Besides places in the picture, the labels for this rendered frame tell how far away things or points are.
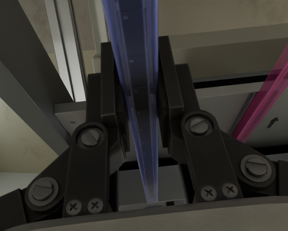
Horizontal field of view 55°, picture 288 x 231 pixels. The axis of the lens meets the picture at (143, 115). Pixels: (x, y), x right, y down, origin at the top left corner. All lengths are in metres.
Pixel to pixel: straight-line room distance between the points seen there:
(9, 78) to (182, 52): 0.48
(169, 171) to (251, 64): 0.37
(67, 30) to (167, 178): 0.29
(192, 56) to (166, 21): 2.64
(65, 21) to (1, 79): 0.31
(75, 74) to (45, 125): 0.26
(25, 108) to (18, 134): 4.28
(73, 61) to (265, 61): 0.42
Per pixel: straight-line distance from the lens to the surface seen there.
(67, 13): 0.50
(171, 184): 0.38
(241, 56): 0.67
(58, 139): 0.28
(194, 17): 3.24
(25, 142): 4.50
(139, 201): 0.38
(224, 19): 3.24
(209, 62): 0.65
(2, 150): 4.83
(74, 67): 0.50
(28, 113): 0.24
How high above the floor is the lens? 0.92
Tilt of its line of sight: 21 degrees up
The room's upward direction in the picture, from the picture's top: 174 degrees clockwise
